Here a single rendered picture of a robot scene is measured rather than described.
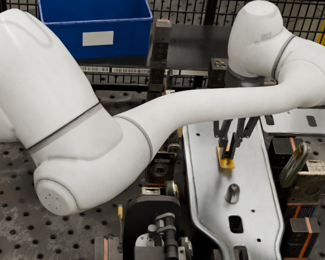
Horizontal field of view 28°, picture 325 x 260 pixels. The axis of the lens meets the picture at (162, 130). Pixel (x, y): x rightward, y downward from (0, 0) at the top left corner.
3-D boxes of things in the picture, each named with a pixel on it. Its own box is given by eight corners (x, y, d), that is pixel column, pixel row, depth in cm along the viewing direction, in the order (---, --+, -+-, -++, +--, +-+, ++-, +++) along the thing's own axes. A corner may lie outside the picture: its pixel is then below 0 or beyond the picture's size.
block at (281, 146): (287, 224, 191) (312, 159, 171) (250, 223, 190) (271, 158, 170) (281, 198, 198) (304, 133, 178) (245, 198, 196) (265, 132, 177)
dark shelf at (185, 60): (293, 80, 191) (296, 72, 189) (-19, 69, 181) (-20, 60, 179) (279, 35, 206) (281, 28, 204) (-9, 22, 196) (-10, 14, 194)
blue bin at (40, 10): (149, 55, 188) (153, 18, 179) (43, 62, 181) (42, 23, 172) (138, 21, 199) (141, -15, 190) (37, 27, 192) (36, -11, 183)
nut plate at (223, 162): (235, 168, 162) (236, 165, 161) (220, 168, 161) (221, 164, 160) (230, 145, 168) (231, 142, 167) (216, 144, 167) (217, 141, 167)
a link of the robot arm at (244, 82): (271, 79, 141) (265, 99, 145) (264, 53, 147) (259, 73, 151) (230, 77, 140) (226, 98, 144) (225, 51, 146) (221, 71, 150)
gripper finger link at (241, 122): (239, 97, 153) (244, 97, 153) (235, 131, 161) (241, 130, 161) (241, 109, 150) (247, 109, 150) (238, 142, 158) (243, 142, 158)
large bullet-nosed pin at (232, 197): (237, 207, 157) (242, 190, 152) (224, 207, 156) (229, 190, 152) (236, 197, 159) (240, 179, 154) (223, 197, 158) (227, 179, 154)
